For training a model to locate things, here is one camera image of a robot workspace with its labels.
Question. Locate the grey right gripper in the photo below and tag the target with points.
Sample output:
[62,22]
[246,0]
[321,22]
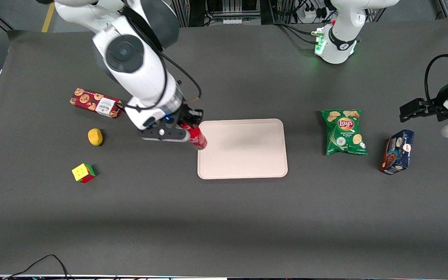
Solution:
[188,115]

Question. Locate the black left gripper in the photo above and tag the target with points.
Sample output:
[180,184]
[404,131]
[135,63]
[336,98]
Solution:
[436,105]

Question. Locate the red soda can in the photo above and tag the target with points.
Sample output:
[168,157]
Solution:
[197,138]

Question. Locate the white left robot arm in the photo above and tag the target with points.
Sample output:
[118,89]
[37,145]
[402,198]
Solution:
[338,42]

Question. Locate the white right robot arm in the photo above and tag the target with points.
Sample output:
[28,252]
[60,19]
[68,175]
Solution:
[138,74]

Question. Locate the beige plastic tray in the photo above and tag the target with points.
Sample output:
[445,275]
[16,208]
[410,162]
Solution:
[243,149]

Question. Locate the blue chocolate cookie box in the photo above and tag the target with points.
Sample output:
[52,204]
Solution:
[398,152]

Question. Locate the green Lay's chips bag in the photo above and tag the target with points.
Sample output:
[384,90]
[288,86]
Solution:
[344,132]

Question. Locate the yellow lemon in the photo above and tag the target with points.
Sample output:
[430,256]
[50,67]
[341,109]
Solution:
[95,137]

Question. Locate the red cookie box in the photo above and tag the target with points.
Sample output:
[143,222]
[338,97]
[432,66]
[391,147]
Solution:
[95,103]

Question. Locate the colourful puzzle cube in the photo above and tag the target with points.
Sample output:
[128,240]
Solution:
[83,172]

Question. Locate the white power strip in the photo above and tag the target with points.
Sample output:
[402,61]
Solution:
[310,12]

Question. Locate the aluminium frame rack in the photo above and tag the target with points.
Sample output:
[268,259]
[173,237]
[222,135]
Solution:
[224,11]

